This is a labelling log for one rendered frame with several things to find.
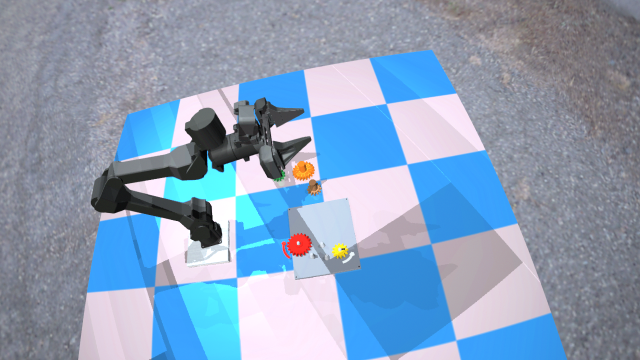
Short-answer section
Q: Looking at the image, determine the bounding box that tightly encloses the white curved arrow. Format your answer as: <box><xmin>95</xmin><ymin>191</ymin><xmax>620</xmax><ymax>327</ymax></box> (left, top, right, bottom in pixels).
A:
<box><xmin>342</xmin><ymin>252</ymin><xmax>355</xmax><ymax>264</ymax></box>

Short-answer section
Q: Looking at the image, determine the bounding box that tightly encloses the red curved arrow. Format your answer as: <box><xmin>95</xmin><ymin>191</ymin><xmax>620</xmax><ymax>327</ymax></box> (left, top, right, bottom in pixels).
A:
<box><xmin>281</xmin><ymin>241</ymin><xmax>290</xmax><ymax>259</ymax></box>

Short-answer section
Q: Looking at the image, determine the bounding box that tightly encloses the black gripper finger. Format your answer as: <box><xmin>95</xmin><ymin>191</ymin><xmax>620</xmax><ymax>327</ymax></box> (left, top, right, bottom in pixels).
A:
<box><xmin>267</xmin><ymin>101</ymin><xmax>305</xmax><ymax>128</ymax></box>
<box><xmin>272</xmin><ymin>136</ymin><xmax>312</xmax><ymax>170</ymax></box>

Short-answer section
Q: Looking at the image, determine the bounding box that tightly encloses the yellow gear with black stripe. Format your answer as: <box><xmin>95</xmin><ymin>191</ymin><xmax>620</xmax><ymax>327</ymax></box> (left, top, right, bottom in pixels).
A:
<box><xmin>332</xmin><ymin>243</ymin><xmax>349</xmax><ymax>259</ymax></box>

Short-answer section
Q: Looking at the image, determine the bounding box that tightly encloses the red gear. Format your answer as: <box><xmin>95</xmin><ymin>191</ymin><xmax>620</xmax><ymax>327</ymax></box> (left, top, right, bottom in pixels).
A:
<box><xmin>286</xmin><ymin>233</ymin><xmax>312</xmax><ymax>257</ymax></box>

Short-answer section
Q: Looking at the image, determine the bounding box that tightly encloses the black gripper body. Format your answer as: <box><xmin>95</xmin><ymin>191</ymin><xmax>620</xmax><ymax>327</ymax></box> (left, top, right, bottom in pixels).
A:
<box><xmin>230</xmin><ymin>97</ymin><xmax>282</xmax><ymax>179</ymax></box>

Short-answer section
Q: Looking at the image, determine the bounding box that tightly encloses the brown gear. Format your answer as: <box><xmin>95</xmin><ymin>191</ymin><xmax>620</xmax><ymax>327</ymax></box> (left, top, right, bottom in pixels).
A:
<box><xmin>307</xmin><ymin>179</ymin><xmax>322</xmax><ymax>196</ymax></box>

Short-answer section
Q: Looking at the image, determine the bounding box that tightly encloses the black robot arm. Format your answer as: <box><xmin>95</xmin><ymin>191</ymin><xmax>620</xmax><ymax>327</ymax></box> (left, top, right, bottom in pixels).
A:
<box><xmin>91</xmin><ymin>100</ymin><xmax>258</xmax><ymax>249</ymax></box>

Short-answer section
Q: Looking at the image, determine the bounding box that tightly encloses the orange gear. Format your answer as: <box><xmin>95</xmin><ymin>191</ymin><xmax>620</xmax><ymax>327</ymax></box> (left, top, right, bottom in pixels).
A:
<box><xmin>292</xmin><ymin>161</ymin><xmax>315</xmax><ymax>181</ymax></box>

